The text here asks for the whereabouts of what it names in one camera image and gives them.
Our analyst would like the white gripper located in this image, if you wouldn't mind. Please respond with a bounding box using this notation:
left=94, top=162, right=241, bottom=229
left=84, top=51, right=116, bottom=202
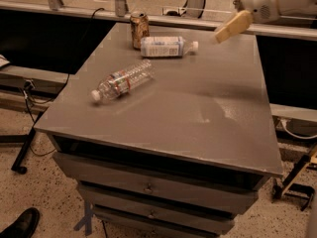
left=212, top=0, right=280, bottom=44

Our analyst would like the blue label plastic bottle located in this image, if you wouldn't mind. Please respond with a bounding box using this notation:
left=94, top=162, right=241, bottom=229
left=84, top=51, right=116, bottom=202
left=141, top=36, right=199, bottom=58

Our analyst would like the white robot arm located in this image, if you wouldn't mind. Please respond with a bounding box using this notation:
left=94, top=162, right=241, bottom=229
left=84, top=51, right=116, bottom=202
left=212, top=0, right=317, bottom=44

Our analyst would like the orange soda can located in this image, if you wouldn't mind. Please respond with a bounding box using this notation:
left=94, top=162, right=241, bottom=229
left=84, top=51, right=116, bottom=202
left=130, top=11, right=150, bottom=50

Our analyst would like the clear red label bottle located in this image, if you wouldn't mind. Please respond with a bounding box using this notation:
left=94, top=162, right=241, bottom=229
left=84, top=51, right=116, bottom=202
left=91, top=59, right=154, bottom=103

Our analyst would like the grey drawer cabinet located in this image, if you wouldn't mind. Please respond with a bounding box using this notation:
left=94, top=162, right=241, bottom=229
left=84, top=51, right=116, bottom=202
left=34, top=22, right=284, bottom=238

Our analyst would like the black yellow stand base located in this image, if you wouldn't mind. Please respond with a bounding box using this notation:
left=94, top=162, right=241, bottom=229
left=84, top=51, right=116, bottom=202
left=272, top=145, right=317, bottom=211

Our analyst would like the top grey drawer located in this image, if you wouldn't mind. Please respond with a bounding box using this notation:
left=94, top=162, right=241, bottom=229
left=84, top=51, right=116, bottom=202
left=53, top=153, right=258, bottom=214

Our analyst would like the grey drawer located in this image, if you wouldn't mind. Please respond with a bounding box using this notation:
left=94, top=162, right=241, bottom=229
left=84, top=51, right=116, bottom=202
left=91, top=205, right=221, bottom=238
left=76, top=182, right=236, bottom=235
left=53, top=153, right=258, bottom=214

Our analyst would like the middle grey drawer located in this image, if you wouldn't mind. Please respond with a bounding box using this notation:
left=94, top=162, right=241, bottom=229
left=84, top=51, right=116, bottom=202
left=76, top=182, right=236, bottom=235

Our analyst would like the bottom grey drawer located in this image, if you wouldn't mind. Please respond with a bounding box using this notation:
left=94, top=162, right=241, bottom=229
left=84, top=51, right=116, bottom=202
left=91, top=205, right=221, bottom=238

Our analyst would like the black stand leg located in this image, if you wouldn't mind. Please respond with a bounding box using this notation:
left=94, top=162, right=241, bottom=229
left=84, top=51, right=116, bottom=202
left=11, top=111, right=46, bottom=176

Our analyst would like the black shoe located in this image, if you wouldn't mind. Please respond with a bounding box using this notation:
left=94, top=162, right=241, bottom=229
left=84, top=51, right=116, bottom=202
left=0, top=207, right=41, bottom=238

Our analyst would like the metal window rail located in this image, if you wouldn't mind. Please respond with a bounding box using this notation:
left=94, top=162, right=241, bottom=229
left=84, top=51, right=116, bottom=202
left=0, top=0, right=317, bottom=42

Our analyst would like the black cable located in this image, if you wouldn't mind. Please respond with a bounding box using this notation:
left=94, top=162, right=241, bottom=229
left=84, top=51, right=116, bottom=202
left=19, top=7, right=107, bottom=157

